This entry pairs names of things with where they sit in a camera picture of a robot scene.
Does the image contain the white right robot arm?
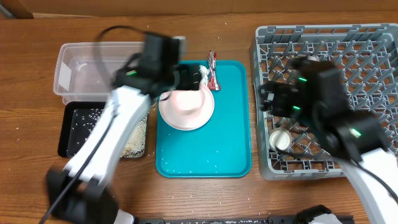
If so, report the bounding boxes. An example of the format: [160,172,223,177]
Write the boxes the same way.
[257,57,397,223]

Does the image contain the pink plate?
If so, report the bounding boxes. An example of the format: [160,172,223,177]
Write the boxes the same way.
[159,83,215,131]

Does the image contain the teal serving tray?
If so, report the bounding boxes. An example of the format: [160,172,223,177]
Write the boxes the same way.
[155,60,252,178]

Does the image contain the white tissue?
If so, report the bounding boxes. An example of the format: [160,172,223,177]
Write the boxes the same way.
[199,65,210,86]

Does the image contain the rice and food waste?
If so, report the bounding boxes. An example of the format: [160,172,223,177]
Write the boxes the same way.
[67,108,148,158]

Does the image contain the black plastic tray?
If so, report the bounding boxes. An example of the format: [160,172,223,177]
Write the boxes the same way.
[57,101,149,159]

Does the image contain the red foil snack wrapper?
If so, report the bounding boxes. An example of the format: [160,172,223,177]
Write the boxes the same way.
[208,51,221,91]

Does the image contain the pink bowl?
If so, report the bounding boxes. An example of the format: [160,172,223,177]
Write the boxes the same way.
[168,90,205,115]

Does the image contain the grey dishwasher rack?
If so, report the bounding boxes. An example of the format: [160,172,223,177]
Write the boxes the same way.
[250,24,397,180]

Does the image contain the cream paper cup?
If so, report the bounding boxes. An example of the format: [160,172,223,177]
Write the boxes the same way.
[269,128,293,151]

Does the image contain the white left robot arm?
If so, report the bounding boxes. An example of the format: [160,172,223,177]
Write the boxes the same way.
[40,32,201,223]

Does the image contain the clear plastic container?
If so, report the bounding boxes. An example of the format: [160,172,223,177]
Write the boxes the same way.
[53,42,143,105]

